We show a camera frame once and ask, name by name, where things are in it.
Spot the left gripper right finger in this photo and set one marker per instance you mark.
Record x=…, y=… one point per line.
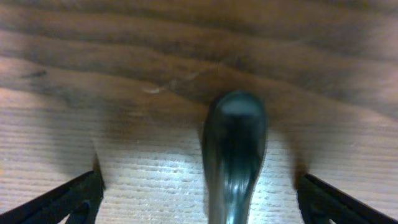
x=322, y=203

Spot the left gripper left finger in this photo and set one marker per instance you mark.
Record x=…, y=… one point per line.
x=77, y=200

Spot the black yellow screwdriver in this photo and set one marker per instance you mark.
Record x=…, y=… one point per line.
x=233, y=149

